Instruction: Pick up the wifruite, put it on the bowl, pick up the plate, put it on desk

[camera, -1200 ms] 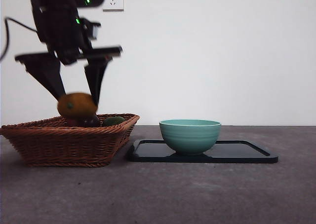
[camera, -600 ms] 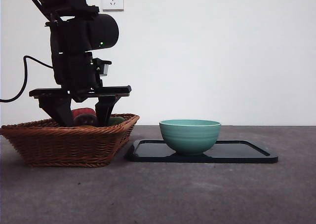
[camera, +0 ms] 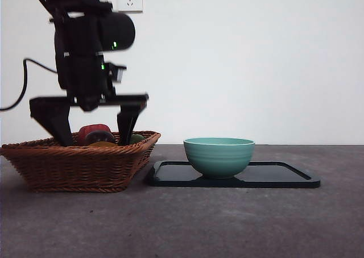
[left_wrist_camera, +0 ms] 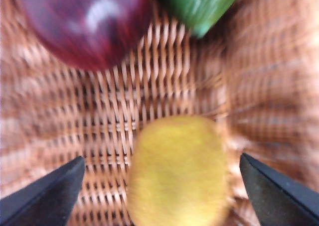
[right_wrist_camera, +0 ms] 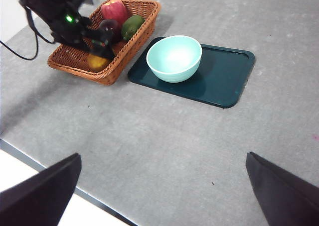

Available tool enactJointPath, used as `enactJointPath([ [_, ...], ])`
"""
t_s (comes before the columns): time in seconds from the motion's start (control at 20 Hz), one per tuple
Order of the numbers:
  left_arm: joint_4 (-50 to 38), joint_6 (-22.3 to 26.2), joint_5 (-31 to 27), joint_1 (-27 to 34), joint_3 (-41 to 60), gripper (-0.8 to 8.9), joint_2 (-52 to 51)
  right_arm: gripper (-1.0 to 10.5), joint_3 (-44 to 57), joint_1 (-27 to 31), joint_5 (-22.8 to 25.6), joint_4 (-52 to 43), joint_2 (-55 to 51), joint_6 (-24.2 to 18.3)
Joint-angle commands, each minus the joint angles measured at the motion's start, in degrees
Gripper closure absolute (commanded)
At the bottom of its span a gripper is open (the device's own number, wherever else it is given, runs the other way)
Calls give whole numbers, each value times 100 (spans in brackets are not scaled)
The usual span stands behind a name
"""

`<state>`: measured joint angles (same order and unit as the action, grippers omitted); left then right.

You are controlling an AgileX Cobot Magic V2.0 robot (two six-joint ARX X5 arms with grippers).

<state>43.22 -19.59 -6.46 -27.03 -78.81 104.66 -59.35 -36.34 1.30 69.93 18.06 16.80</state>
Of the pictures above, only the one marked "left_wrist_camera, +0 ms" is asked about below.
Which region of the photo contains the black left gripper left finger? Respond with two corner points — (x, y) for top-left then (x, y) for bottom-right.
(0, 155), (86, 226)

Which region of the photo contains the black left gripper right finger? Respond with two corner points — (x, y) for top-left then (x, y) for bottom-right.
(240, 152), (319, 226)

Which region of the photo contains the brown kiwifruit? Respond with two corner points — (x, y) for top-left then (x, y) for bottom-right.
(126, 115), (231, 226)

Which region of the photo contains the brown wicker basket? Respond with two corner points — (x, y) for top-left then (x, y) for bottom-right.
(0, 0), (319, 226)

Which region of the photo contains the dark purple plum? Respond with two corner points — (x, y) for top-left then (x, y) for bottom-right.
(14, 0), (155, 71)

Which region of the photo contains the green avocado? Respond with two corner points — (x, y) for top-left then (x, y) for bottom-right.
(153, 0), (246, 39)

